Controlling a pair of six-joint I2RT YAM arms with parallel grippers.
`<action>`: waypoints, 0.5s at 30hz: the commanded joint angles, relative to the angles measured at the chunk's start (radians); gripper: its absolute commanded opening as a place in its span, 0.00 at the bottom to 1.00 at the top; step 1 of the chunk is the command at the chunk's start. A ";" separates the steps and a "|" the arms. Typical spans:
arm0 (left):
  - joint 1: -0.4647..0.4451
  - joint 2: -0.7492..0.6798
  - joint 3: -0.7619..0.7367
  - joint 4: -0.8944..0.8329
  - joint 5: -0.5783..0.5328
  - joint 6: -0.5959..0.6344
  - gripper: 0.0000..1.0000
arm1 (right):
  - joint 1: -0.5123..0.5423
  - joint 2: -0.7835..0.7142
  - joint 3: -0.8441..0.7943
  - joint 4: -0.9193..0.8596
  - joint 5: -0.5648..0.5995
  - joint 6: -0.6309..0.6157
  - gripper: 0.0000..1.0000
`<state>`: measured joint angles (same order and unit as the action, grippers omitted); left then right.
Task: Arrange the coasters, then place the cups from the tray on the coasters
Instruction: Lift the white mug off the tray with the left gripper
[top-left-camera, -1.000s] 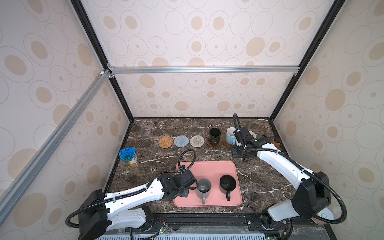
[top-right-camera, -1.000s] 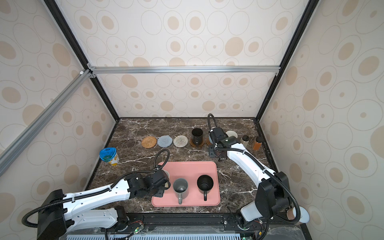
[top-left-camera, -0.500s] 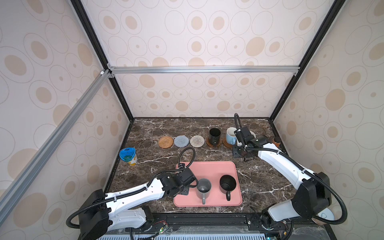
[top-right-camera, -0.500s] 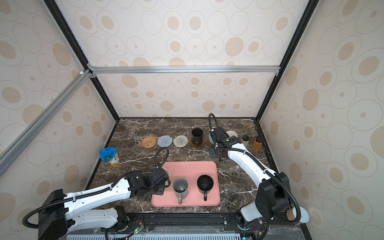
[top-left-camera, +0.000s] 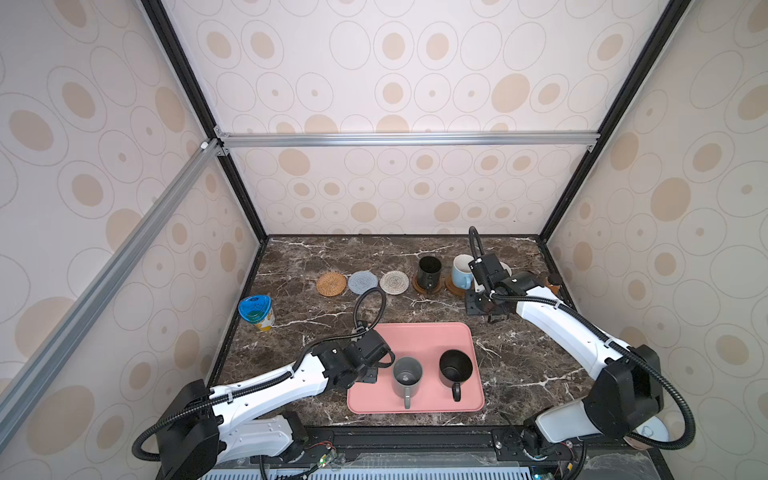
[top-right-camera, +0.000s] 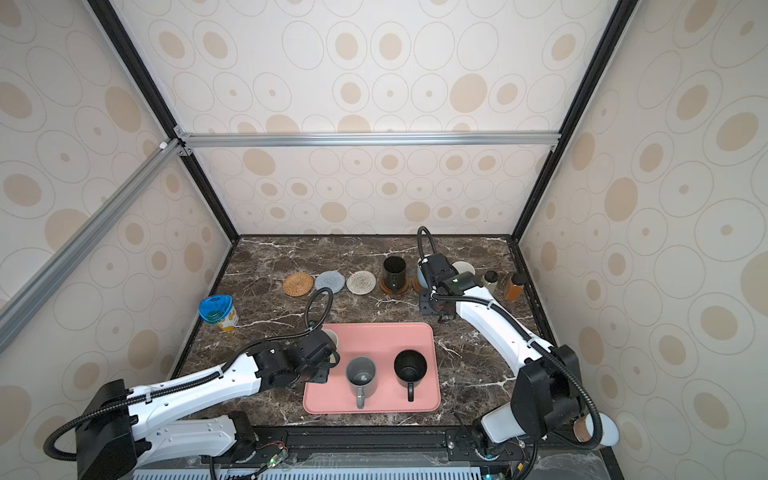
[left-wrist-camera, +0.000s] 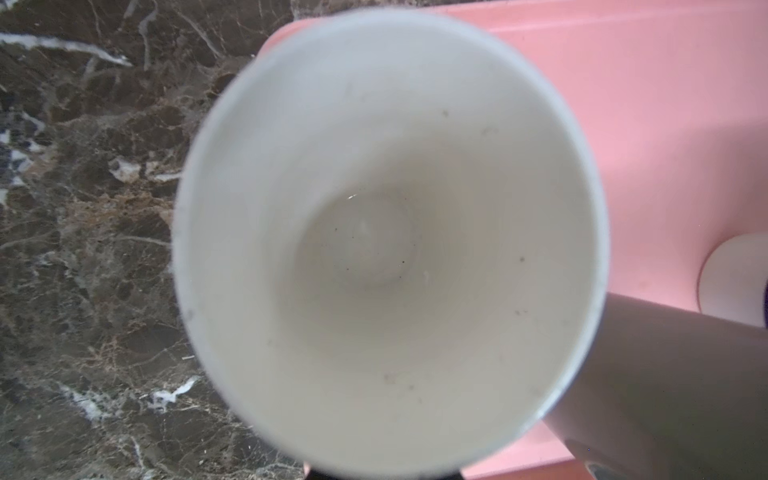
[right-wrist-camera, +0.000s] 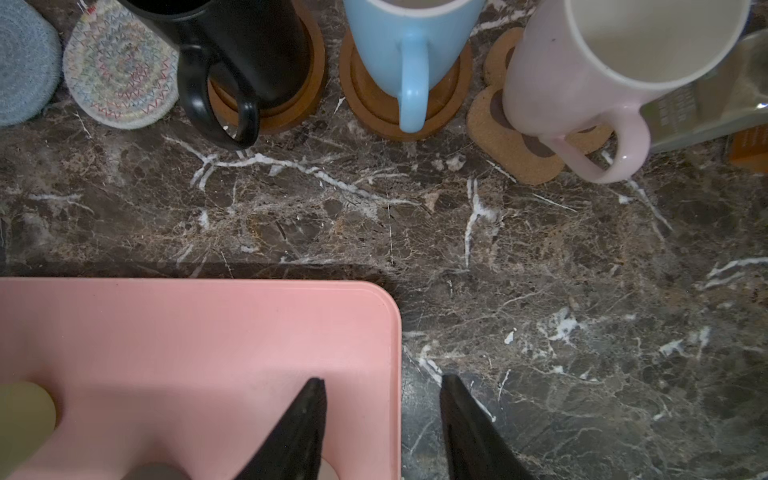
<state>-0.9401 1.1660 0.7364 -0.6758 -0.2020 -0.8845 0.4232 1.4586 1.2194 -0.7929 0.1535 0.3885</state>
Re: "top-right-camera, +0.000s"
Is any pink white mug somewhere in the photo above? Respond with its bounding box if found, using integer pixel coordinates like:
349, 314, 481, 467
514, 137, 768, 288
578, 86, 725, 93
452, 261, 476, 275

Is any black mug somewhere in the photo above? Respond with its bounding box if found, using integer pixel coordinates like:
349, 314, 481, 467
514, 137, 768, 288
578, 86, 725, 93
393, 349, 428, 402
382, 256, 407, 290

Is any grey mug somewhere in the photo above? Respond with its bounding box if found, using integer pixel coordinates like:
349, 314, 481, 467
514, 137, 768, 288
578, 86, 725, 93
346, 356, 377, 410

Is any woven rattan coaster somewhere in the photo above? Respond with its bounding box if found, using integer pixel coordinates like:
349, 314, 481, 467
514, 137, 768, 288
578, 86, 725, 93
282, 272, 314, 298

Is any multicolour stitched white coaster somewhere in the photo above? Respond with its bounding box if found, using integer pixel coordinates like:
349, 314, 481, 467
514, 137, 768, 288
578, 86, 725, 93
346, 270, 377, 296

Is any light blue woven coaster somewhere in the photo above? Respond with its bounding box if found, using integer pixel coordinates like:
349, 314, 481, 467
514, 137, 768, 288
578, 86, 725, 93
314, 270, 346, 294

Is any light blue mug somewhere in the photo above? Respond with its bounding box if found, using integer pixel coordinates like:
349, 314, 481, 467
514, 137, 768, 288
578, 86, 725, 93
417, 267, 428, 288

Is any green white mug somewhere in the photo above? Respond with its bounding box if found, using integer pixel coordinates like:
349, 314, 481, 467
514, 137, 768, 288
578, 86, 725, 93
322, 328, 339, 352

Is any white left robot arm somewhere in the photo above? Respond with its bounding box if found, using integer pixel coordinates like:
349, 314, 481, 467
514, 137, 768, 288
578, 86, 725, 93
43, 287, 339, 479

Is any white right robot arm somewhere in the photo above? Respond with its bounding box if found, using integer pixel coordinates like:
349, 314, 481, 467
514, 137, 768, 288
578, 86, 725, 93
419, 254, 604, 455

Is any blue lidded white cup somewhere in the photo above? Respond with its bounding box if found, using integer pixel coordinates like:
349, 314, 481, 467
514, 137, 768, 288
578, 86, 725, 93
198, 295, 239, 332

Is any clear bottle black cap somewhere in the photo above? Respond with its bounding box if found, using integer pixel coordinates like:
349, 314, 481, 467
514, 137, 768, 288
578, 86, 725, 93
481, 270, 500, 293

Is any orange bottle black cap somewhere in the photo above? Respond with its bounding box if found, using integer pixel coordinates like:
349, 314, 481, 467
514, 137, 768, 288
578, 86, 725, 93
504, 272, 528, 302

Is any pink tray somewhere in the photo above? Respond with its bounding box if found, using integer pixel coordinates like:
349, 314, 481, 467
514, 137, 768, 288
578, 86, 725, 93
303, 322, 441, 414

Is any brown can white lid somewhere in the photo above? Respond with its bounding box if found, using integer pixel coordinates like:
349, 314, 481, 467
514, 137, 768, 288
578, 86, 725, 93
573, 413, 620, 448

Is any aluminium back crossbar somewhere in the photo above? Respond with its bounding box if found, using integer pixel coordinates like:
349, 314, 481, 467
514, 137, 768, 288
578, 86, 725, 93
180, 130, 561, 149

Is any aluminium left side bar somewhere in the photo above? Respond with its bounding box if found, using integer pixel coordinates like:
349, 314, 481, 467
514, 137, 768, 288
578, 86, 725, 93
1, 139, 181, 349

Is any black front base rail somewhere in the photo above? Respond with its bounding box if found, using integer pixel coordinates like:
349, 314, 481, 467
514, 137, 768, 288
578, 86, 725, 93
107, 424, 625, 480

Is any black right corner post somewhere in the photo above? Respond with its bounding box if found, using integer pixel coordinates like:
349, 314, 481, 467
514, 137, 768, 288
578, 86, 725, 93
511, 0, 639, 245

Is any black corner frame post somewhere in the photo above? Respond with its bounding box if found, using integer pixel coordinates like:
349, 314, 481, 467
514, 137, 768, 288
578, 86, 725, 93
86, 0, 240, 245

